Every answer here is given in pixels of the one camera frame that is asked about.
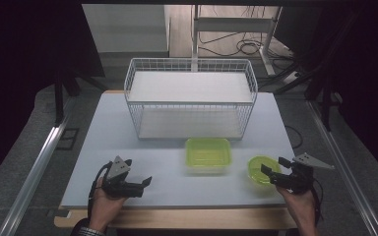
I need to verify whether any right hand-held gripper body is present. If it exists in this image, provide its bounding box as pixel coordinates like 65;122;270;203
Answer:
274;151;336;195

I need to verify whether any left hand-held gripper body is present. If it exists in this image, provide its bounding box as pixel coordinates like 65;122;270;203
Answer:
102;155;145;200

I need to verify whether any person's left hand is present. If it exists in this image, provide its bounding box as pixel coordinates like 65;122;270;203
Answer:
89;177;128;233

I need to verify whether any person's right hand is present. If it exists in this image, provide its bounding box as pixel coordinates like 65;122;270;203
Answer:
275;185;318;230

